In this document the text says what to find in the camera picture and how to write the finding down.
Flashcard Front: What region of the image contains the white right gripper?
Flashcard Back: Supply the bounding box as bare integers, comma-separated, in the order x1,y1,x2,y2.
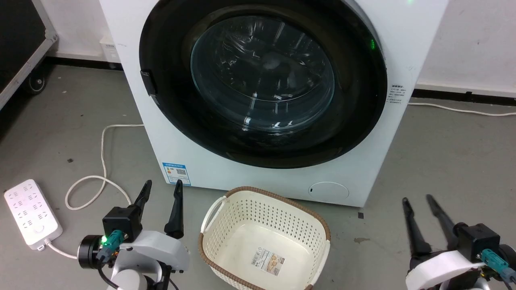
402,194,485,290

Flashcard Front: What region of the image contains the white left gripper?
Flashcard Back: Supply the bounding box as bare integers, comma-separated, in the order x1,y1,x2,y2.
115,180,190,274

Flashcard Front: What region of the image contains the round black glass washer door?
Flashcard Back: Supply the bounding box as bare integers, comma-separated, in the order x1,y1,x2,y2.
139,0,388,169

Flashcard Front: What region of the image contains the white front-load washing machine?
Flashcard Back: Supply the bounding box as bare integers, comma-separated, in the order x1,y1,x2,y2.
100,0,449,208

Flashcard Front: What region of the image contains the blue energy label sticker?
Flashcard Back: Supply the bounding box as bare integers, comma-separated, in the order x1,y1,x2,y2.
162,162,191,186

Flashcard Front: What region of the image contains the cream perforated laundry basket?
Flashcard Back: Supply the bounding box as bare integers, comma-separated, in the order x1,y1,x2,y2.
198,186,331,290

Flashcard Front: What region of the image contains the round white filter cover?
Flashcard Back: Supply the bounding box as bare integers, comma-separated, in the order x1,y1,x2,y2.
308,182,350,203

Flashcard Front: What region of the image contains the paper label inside basket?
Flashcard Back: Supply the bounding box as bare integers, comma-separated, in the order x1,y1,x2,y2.
250,247,286,277

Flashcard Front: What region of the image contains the white power strip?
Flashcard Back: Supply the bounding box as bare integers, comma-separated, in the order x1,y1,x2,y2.
4,179,63,251

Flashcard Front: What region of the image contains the white text sticker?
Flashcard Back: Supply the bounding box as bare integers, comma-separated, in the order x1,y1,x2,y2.
387,84,407,104

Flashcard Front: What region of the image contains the black caster wheel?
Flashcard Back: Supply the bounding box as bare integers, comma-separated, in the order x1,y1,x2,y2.
26,69,48,95

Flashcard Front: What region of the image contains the black flight case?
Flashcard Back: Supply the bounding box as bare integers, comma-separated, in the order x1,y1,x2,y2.
0,0,59,112

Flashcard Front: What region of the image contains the teal-plug right gripper cable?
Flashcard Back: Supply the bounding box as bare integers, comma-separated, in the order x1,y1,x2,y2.
481,249,516,283

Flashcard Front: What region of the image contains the thick white power cable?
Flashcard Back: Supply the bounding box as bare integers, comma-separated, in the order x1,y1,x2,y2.
44,124,145,259

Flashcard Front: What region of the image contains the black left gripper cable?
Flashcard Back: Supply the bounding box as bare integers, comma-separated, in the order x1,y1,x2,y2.
96,230,123,290

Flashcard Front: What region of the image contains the thin white floor cable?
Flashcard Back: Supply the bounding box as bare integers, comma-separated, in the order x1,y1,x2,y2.
407,102,516,117

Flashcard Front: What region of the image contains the black door latch handle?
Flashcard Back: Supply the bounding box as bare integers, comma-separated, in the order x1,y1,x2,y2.
140,70,158,97

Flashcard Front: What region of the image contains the white wall socket box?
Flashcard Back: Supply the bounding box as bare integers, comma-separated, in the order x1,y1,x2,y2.
100,35,121,64

